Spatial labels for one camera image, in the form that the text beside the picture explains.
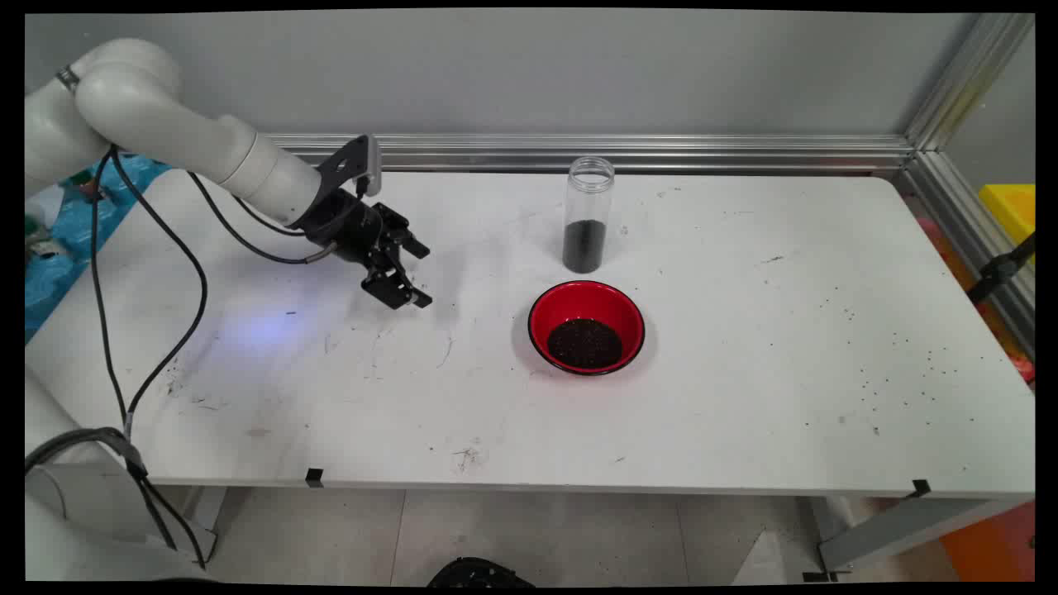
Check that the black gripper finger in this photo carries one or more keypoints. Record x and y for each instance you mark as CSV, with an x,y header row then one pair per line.
x,y
395,287
407,238

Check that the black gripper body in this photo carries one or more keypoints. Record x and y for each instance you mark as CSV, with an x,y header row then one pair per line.
x,y
347,221

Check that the black seeds heap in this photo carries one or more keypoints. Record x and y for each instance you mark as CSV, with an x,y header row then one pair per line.
x,y
583,246
584,344

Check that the clear plastic jar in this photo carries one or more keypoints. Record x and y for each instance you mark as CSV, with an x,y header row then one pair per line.
x,y
588,194

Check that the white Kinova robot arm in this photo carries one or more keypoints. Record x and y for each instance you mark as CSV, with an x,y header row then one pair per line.
x,y
157,124

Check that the red bowl with black rim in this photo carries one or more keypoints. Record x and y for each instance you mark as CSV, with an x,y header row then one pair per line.
x,y
550,310

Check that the black tape piece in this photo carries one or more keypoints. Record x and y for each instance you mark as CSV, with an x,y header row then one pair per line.
x,y
314,478
922,488

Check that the blue patterned cloth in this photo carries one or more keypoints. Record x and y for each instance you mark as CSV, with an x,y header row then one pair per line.
x,y
58,248

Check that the black object on floor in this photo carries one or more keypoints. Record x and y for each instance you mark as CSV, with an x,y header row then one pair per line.
x,y
479,573

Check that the grey table leg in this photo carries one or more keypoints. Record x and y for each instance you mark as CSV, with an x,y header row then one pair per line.
x,y
893,529

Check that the yellow plastic box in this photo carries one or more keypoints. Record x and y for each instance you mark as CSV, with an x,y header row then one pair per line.
x,y
1012,207

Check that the orange crate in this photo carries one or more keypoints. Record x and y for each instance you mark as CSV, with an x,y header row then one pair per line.
x,y
992,545

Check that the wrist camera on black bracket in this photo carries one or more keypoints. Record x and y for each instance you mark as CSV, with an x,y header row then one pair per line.
x,y
351,164

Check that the long aluminium frame rail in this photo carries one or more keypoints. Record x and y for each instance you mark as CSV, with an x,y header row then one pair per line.
x,y
620,153

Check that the short aluminium frame rail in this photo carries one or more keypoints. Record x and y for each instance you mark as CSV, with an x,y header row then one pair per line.
x,y
959,215

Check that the aluminium frame corner post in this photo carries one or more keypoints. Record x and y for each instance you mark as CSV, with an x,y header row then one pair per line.
x,y
967,78

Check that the black camera stand clamp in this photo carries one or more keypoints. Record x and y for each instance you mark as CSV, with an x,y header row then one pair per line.
x,y
996,273

